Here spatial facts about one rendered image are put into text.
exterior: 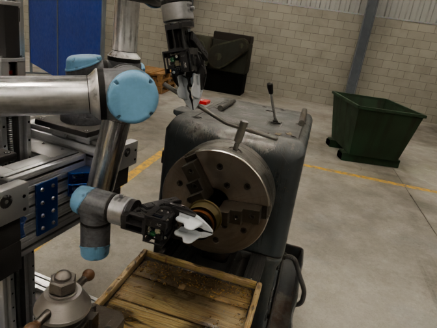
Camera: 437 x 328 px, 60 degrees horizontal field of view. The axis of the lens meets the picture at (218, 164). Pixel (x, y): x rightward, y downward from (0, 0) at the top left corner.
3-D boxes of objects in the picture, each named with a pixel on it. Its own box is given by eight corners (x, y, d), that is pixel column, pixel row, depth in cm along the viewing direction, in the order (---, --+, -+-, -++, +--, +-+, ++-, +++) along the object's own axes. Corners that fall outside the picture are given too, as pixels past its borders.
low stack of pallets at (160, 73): (144, 82, 972) (145, 65, 958) (176, 88, 962) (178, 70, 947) (124, 88, 856) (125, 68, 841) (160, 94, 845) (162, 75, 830)
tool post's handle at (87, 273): (86, 274, 63) (86, 264, 62) (97, 278, 62) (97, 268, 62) (69, 290, 59) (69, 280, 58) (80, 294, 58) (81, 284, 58)
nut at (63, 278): (60, 279, 57) (60, 259, 56) (82, 287, 56) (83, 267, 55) (41, 295, 53) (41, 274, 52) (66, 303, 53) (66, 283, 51)
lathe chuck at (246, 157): (162, 215, 122) (188, 125, 110) (252, 255, 117) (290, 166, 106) (150, 227, 114) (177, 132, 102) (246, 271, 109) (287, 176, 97)
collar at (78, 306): (57, 284, 60) (57, 269, 59) (101, 299, 59) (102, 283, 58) (20, 317, 53) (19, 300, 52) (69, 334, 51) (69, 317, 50)
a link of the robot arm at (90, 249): (108, 239, 109) (109, 205, 105) (110, 262, 99) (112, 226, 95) (79, 241, 106) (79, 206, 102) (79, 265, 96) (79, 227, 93)
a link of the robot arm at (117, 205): (121, 215, 99) (123, 187, 97) (137, 220, 98) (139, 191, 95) (106, 228, 92) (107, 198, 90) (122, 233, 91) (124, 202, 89)
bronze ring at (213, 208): (194, 191, 100) (181, 205, 92) (227, 200, 98) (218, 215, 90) (189, 222, 103) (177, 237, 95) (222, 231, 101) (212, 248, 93)
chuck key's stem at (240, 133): (235, 159, 106) (248, 120, 102) (235, 161, 104) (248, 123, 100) (227, 156, 106) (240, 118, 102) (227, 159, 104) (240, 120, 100)
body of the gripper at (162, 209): (164, 248, 87) (118, 235, 90) (179, 232, 95) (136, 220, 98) (168, 220, 85) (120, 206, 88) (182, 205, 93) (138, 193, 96)
